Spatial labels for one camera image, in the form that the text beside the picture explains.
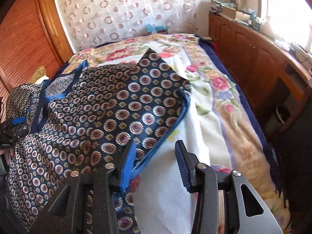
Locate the gold patterned pillow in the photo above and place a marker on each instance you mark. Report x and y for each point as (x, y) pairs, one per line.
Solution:
(38, 72)

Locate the wooden louvered headboard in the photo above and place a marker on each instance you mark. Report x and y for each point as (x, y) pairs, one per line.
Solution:
(22, 34)

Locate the floral fleece blanket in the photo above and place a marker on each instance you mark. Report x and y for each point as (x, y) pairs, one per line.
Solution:
(226, 117)

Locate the white flower print cloth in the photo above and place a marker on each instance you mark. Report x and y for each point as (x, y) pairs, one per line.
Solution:
(165, 199)

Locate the sheer circle pattern curtain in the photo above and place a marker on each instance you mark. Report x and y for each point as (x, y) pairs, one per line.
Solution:
(121, 12)

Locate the wooden cabinet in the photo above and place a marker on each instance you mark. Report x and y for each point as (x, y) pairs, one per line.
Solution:
(253, 53)

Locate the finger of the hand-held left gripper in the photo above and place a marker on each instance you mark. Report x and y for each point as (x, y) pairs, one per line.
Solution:
(19, 121)

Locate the cardboard box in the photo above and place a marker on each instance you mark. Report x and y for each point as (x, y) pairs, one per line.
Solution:
(229, 12)

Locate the white round knob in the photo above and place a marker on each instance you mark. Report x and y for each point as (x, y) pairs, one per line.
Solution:
(310, 82)

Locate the window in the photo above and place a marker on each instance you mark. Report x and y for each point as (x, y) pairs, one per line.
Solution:
(287, 4)

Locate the cream pillow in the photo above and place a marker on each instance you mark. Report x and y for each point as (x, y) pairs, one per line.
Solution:
(43, 80)

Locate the dark waste bin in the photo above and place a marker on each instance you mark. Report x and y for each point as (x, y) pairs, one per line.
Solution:
(282, 115)

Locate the white device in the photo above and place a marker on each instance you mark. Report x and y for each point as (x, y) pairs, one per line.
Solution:
(300, 51)

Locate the stack of patterned cloths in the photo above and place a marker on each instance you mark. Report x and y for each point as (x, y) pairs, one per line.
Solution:
(223, 4)

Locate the navy medallion patterned garment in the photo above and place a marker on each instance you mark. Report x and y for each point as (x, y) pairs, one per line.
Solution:
(109, 107)

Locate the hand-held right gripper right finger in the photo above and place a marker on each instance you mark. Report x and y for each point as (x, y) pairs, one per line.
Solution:
(182, 168)

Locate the teal box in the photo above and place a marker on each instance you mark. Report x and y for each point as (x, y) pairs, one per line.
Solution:
(156, 28)

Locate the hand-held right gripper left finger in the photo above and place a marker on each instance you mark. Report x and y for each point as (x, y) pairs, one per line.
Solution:
(128, 165)

